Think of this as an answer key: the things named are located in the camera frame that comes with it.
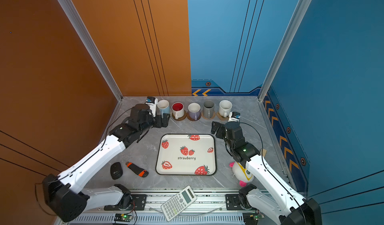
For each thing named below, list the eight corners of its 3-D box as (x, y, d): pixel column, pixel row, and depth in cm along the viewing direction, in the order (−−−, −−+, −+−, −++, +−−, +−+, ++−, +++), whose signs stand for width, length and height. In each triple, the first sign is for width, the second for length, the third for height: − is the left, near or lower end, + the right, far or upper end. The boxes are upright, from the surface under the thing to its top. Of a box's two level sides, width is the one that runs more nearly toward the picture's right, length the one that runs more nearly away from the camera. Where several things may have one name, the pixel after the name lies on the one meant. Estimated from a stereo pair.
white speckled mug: (219, 120, 107) (220, 112, 100) (217, 107, 115) (219, 99, 108) (231, 120, 107) (233, 112, 100) (229, 107, 115) (231, 99, 108)
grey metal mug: (203, 122, 107) (204, 112, 98) (203, 111, 114) (203, 100, 104) (213, 122, 107) (215, 112, 98) (212, 111, 114) (214, 100, 104)
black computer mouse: (114, 180, 82) (112, 179, 80) (111, 167, 87) (108, 165, 84) (124, 175, 84) (122, 173, 81) (120, 162, 88) (118, 160, 86)
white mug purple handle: (188, 123, 107) (187, 115, 99) (188, 111, 114) (188, 102, 106) (200, 123, 107) (200, 115, 99) (200, 111, 114) (200, 102, 106)
